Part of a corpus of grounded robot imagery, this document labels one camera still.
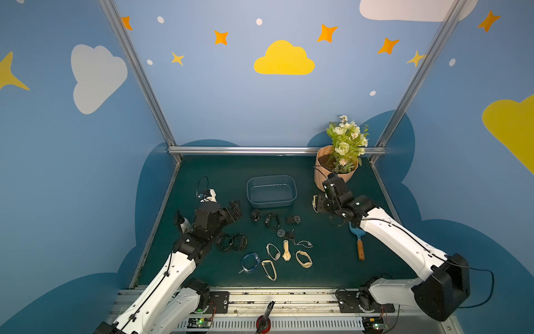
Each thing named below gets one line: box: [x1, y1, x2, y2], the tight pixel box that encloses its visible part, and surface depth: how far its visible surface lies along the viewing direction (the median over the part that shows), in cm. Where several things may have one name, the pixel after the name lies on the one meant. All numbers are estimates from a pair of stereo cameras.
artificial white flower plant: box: [326, 114, 370, 174], surface depth 93 cm
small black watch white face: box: [251, 208, 261, 222], surface depth 96 cm
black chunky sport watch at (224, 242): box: [216, 234, 235, 252], surface depth 89 cm
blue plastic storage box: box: [246, 174, 298, 209], surface depth 106 cm
